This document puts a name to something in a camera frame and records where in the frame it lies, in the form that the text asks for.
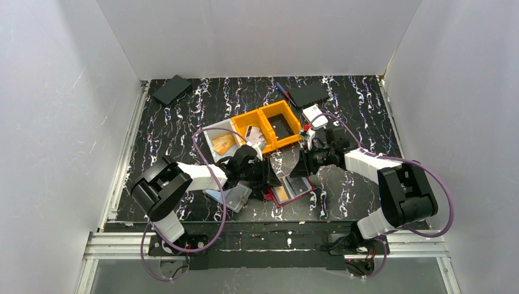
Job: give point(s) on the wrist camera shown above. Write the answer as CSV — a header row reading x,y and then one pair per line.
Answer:
x,y
258,147
307,134

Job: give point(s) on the yellow bin with white cards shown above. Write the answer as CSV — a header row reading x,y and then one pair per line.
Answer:
x,y
253,125

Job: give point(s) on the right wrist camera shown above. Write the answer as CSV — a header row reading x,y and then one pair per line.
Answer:
x,y
307,134

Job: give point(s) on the black flat box right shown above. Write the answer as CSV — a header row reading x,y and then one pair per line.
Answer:
x,y
308,95

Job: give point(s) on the black card in bin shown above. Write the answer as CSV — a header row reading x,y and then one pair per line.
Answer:
x,y
280,126

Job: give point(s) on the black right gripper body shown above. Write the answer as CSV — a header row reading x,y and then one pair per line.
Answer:
x,y
306,163

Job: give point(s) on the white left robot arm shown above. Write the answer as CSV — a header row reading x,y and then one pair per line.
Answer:
x,y
160,188

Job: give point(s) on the gold card from red holder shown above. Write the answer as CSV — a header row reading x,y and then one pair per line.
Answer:
x,y
280,195

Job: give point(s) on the grey card holder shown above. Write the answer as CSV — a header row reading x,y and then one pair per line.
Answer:
x,y
235,197

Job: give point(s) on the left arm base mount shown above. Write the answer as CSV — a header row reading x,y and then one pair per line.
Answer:
x,y
159,248

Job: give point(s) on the white small box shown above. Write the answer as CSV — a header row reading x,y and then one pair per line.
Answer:
x,y
312,115

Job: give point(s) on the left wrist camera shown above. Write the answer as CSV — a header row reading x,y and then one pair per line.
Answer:
x,y
258,147

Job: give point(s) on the blue red pen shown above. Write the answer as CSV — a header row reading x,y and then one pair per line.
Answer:
x,y
281,89

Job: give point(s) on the white VIP card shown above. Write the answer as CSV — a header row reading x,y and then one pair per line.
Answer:
x,y
254,134

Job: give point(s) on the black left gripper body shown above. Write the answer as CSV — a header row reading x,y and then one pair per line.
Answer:
x,y
264,173

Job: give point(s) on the yellow bin with black card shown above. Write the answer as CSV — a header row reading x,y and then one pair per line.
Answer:
x,y
281,107

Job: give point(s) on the black flat box left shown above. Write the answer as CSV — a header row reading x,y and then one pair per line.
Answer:
x,y
173,89

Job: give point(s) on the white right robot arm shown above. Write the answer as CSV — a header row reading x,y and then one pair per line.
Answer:
x,y
404,190

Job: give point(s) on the black flat box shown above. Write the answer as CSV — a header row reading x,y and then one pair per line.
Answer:
x,y
173,89
308,95

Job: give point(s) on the gold VIP card top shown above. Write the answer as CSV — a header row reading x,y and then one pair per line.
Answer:
x,y
223,143

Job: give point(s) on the white plastic bin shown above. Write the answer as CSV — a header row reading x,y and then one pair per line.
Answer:
x,y
218,129

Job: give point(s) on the red card holder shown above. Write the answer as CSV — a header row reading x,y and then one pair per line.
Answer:
x,y
296,187

